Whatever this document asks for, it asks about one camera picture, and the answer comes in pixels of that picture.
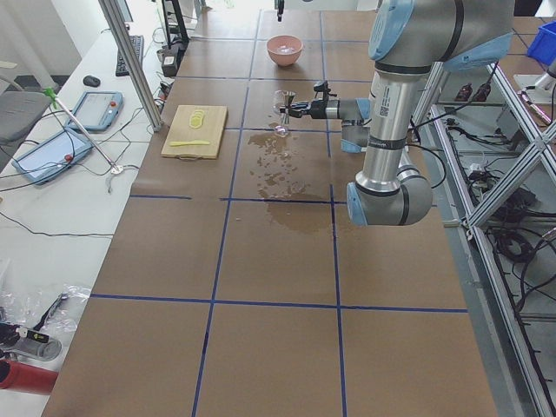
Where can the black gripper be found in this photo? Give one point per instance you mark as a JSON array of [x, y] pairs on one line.
[[318, 109]]

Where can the steel double jigger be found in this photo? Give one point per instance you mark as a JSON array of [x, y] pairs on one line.
[[288, 98]]

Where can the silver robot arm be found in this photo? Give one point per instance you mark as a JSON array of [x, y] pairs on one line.
[[408, 37]]

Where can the clear wine glass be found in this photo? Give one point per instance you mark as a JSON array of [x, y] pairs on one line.
[[280, 100]]

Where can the clear ice cubes pile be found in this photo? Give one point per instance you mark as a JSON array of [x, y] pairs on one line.
[[284, 50]]

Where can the pink bowl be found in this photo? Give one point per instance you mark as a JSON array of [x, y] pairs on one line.
[[287, 60]]

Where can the bamboo cutting board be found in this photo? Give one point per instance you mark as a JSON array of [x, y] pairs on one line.
[[212, 130]]

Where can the yellow plastic knife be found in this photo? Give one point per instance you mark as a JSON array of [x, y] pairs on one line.
[[189, 143]]

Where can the far blue teach pendant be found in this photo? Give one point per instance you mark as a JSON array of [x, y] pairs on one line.
[[96, 111]]

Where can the blue teach pendant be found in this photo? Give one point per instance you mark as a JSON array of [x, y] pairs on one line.
[[52, 157], [96, 111]]

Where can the black computer mouse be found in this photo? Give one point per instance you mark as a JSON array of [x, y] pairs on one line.
[[91, 81]]

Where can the blue storage bin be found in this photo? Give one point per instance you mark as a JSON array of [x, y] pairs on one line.
[[543, 48]]

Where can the near blue teach pendant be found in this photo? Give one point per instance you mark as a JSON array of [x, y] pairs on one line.
[[52, 157]]

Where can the grey office chair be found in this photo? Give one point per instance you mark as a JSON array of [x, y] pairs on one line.
[[21, 109]]

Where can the red cylinder bottle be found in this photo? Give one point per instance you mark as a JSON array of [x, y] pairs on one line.
[[24, 378]]

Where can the aluminium frame post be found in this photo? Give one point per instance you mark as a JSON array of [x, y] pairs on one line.
[[116, 24]]

